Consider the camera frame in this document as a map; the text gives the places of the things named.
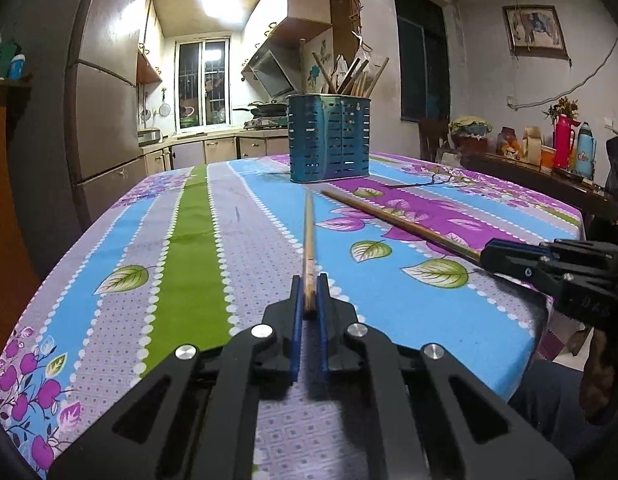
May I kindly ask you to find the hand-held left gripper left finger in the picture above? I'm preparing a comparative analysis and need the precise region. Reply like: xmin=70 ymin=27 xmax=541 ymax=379
xmin=49 ymin=274 xmax=307 ymax=480

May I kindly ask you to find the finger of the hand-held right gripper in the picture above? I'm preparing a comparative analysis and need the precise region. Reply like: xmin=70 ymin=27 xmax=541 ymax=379
xmin=478 ymin=239 xmax=546 ymax=282

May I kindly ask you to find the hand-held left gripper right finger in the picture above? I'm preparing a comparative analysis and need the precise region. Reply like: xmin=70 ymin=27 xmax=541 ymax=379
xmin=316 ymin=271 xmax=575 ymax=480

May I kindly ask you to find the wooden chopstick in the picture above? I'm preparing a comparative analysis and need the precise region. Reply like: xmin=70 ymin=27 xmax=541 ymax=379
xmin=301 ymin=191 xmax=320 ymax=320
xmin=321 ymin=188 xmax=484 ymax=264

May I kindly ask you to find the perforated metal chopstick holder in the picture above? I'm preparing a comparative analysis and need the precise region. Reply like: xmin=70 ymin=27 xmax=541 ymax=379
xmin=286 ymin=92 xmax=372 ymax=184

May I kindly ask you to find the bundle of chopsticks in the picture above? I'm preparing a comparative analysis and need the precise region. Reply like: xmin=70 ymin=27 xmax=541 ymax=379
xmin=298 ymin=38 xmax=391 ymax=97

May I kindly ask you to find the person's right hand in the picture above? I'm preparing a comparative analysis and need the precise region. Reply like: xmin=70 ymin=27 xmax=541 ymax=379
xmin=578 ymin=329 xmax=618 ymax=422

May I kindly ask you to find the dark wooden side table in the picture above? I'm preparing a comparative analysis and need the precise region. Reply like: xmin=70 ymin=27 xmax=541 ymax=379
xmin=461 ymin=152 xmax=615 ymax=223

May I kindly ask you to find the jar with orange contents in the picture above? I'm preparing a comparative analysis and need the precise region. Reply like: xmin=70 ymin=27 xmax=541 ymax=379
xmin=496 ymin=127 xmax=521 ymax=159

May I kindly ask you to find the floral striped tablecloth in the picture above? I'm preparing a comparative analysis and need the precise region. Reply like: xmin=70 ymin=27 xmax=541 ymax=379
xmin=0 ymin=152 xmax=587 ymax=480

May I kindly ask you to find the teal thermos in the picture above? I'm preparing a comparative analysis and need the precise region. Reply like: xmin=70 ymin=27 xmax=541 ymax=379
xmin=575 ymin=121 xmax=598 ymax=181

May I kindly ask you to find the red thermos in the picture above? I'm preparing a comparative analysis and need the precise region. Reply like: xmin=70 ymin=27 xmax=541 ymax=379
xmin=553 ymin=114 xmax=581 ymax=171

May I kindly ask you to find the pile of cloths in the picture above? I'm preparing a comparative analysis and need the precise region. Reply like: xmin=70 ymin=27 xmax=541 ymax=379
xmin=448 ymin=116 xmax=494 ymax=156

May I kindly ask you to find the wooden chair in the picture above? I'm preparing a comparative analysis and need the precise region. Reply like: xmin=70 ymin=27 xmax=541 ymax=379
xmin=419 ymin=117 xmax=452 ymax=163

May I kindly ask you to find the person's dark clothing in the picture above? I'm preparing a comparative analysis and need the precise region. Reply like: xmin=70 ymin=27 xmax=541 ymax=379
xmin=506 ymin=355 xmax=618 ymax=480

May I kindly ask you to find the dried flower bouquet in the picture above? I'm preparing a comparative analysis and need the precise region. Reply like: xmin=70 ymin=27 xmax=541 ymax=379
xmin=543 ymin=96 xmax=580 ymax=121

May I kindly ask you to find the beige stove base cabinet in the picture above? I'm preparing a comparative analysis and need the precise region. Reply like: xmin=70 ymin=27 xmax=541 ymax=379
xmin=236 ymin=130 xmax=291 ymax=161

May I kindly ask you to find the gas stove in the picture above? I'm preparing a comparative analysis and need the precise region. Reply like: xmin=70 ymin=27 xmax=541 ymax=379
xmin=244 ymin=116 xmax=289 ymax=132

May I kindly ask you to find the beige sink base cabinet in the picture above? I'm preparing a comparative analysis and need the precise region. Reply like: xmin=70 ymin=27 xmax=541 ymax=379
xmin=138 ymin=132 xmax=176 ymax=179

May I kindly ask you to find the dark room window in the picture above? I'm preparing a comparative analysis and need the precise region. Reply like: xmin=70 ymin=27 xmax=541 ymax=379
xmin=394 ymin=0 xmax=451 ymax=123

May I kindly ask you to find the black wok with lid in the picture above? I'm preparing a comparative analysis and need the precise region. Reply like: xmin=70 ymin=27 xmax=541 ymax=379
xmin=233 ymin=101 xmax=289 ymax=116

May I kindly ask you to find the steel range hood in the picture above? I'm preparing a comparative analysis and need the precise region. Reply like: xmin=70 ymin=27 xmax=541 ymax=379
xmin=241 ymin=47 xmax=296 ymax=101

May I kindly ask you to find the kitchen window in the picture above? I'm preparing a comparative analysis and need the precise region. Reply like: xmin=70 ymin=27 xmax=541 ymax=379
xmin=175 ymin=36 xmax=232 ymax=128

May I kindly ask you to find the beige refrigerator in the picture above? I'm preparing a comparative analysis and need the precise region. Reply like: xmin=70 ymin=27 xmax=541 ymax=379
xmin=64 ymin=0 xmax=152 ymax=221

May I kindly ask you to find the orange wooden cabinet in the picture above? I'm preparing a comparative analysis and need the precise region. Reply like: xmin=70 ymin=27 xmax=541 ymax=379
xmin=0 ymin=80 xmax=42 ymax=376

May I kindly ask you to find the ceiling light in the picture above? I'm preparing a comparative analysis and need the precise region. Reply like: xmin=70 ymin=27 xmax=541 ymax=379
xmin=199 ymin=0 xmax=262 ymax=26

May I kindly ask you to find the green bottle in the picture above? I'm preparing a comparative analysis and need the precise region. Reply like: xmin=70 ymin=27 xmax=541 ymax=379
xmin=0 ymin=41 xmax=22 ymax=79

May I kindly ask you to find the wall cable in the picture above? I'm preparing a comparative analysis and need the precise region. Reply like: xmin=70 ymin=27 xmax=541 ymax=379
xmin=506 ymin=35 xmax=618 ymax=111

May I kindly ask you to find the framed wall picture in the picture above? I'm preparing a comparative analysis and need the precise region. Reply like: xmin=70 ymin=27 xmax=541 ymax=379
xmin=502 ymin=5 xmax=569 ymax=58

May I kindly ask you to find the flower wall sticker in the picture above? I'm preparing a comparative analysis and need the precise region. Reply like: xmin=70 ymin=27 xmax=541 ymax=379
xmin=306 ymin=42 xmax=336 ymax=93

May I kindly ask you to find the beige wall cabinet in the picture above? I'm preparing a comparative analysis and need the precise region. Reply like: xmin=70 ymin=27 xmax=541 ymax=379
xmin=136 ymin=0 xmax=164 ymax=85
xmin=244 ymin=0 xmax=360 ymax=61

